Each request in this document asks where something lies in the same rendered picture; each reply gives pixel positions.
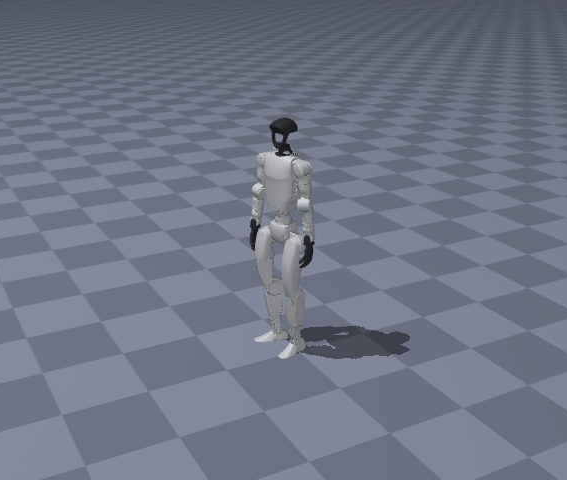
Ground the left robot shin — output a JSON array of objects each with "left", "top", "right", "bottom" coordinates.
[{"left": 285, "top": 290, "right": 305, "bottom": 346}]

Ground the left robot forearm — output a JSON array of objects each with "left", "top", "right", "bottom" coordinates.
[{"left": 301, "top": 199, "right": 315, "bottom": 243}]

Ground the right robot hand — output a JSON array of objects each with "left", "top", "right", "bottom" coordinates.
[{"left": 250, "top": 218, "right": 260, "bottom": 251}]

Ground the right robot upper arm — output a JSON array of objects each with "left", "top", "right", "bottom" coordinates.
[{"left": 252, "top": 152, "right": 268, "bottom": 198}]

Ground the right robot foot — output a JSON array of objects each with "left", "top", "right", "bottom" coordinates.
[{"left": 254, "top": 329, "right": 289, "bottom": 342}]

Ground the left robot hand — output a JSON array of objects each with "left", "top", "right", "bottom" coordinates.
[{"left": 299, "top": 235, "right": 314, "bottom": 268}]

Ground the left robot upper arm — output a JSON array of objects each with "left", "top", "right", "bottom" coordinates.
[{"left": 292, "top": 159, "right": 312, "bottom": 211}]

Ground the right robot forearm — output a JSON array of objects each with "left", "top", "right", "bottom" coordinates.
[{"left": 250, "top": 193, "right": 265, "bottom": 226}]

